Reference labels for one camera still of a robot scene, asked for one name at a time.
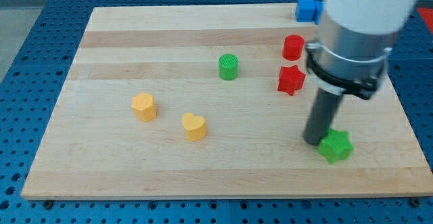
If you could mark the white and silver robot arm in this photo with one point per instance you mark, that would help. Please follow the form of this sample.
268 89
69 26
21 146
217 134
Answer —
351 46

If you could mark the red star block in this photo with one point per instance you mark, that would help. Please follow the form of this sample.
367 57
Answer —
291 79

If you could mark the green star block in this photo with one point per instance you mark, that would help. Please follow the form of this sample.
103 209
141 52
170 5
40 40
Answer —
335 146

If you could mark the yellow heart block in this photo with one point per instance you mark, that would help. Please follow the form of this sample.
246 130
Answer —
194 126

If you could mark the green cylinder block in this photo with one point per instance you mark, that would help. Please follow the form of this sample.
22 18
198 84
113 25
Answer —
228 67

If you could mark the light wooden board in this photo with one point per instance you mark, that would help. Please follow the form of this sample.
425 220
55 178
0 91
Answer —
181 102

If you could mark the yellow hexagon block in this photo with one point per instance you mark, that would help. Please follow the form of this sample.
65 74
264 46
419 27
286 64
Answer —
144 107

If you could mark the red cylinder block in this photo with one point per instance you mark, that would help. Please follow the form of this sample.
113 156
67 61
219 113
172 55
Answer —
292 47

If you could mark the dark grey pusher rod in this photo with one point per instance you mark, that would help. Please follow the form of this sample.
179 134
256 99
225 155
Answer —
321 116

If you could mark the blue cube block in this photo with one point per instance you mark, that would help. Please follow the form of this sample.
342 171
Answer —
305 10

